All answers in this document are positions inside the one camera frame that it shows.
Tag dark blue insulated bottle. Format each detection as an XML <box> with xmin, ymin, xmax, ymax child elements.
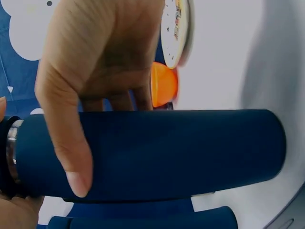
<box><xmin>6</xmin><ymin>109</ymin><xmax>287</xmax><ymax>204</ymax></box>

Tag dark blue cylinder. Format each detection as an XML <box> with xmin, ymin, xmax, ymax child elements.
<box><xmin>48</xmin><ymin>206</ymin><xmax>239</xmax><ymax>229</ymax></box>

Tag person's right hand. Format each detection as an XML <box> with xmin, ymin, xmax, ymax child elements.
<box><xmin>34</xmin><ymin>0</ymin><xmax>165</xmax><ymax>198</ymax></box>

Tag black bottle lid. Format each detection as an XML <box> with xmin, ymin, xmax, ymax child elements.
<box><xmin>0</xmin><ymin>115</ymin><xmax>21</xmax><ymax>200</ymax></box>

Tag orange plastic cup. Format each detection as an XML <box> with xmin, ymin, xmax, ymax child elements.
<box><xmin>150</xmin><ymin>61</ymin><xmax>179</xmax><ymax>108</ymax></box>

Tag white printed plate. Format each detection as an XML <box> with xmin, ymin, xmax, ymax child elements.
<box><xmin>160</xmin><ymin>0</ymin><xmax>195</xmax><ymax>69</ymax></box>

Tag person's left hand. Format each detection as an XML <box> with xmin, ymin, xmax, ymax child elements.
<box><xmin>0</xmin><ymin>96</ymin><xmax>45</xmax><ymax>229</ymax></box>

